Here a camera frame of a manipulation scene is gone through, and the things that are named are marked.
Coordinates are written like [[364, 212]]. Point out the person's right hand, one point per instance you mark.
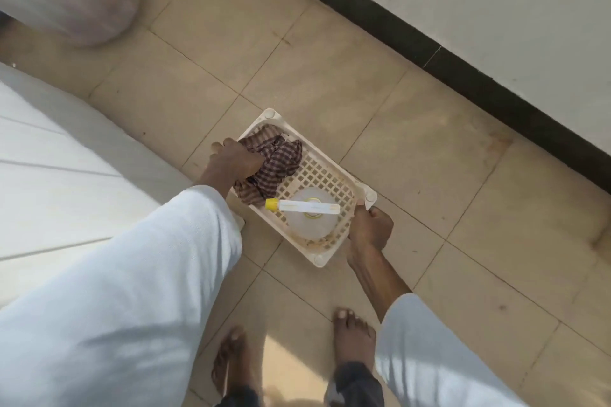
[[370, 232]]

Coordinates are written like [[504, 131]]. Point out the brown checked cloth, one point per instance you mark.
[[277, 163]]

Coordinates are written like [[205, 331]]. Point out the person's left hand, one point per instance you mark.
[[234, 161]]

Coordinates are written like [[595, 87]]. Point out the person's dark trousers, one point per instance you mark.
[[355, 387]]

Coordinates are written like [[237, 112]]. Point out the person's right foot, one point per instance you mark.
[[353, 340]]

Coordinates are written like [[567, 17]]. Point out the white tube with yellow cap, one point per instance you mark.
[[305, 206]]

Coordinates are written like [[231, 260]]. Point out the person's left thumb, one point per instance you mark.
[[217, 147]]

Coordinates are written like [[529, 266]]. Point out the person's right thumb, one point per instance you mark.
[[361, 216]]

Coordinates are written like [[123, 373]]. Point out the person's right forearm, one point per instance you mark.
[[420, 349]]

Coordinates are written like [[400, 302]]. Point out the white mattress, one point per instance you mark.
[[62, 182]]

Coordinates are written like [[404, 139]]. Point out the black skirting board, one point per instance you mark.
[[429, 46]]

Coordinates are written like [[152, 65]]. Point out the person's foot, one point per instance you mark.
[[353, 340], [234, 359]]

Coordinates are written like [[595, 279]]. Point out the person's left foot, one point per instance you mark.
[[234, 359]]

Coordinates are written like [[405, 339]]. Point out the person's left forearm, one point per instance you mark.
[[124, 306]]

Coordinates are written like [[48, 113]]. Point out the white plastic lattice basket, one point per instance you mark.
[[324, 173]]

